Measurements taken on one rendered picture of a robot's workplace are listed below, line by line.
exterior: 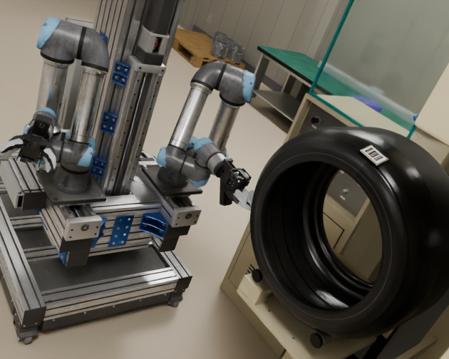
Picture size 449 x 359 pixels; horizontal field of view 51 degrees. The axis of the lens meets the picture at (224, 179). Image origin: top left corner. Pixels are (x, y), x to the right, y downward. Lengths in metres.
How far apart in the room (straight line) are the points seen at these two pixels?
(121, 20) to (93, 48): 0.25
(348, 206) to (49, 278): 1.40
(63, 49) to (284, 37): 5.40
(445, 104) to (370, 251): 0.93
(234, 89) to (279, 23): 5.17
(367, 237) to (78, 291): 1.29
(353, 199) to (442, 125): 1.36
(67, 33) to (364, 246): 1.26
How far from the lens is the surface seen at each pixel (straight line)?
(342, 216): 2.22
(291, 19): 6.91
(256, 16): 7.45
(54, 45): 1.77
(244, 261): 2.70
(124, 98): 2.03
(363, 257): 1.76
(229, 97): 1.94
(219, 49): 6.86
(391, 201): 1.21
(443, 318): 1.60
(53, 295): 2.26
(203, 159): 1.80
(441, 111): 0.91
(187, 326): 2.61
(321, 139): 1.32
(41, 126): 1.57
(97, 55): 1.76
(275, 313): 1.65
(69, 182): 1.98
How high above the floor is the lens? 1.84
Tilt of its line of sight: 27 degrees down
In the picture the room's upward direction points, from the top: 21 degrees clockwise
